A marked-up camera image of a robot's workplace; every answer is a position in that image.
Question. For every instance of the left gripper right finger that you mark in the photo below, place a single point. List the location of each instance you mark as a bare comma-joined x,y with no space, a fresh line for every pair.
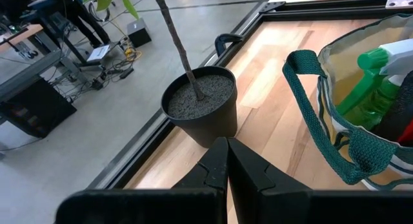
248,179

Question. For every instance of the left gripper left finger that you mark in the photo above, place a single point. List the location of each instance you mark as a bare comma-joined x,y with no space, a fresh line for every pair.
213,172

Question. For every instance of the beige green gardening bag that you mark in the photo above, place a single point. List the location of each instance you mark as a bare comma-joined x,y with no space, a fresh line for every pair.
306,98

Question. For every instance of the green spray bottle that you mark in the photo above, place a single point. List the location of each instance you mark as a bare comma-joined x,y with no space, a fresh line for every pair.
371,72

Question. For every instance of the red gardening glove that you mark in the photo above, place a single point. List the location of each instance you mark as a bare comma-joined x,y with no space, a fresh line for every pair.
407,135

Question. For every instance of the potted green artificial plant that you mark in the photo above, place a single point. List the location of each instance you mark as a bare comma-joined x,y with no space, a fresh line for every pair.
200,120

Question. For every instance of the black table clamp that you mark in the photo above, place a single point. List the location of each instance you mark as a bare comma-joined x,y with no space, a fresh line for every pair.
222,40

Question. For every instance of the black box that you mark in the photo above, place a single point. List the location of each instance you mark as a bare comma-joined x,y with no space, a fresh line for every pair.
138,32

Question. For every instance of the person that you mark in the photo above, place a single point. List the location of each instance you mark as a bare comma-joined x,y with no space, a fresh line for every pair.
84,20

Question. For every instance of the wooden top desk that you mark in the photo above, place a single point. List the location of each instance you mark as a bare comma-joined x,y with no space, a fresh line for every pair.
22,35

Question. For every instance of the black table frame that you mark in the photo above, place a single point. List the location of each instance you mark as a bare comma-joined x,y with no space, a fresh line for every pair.
145,145

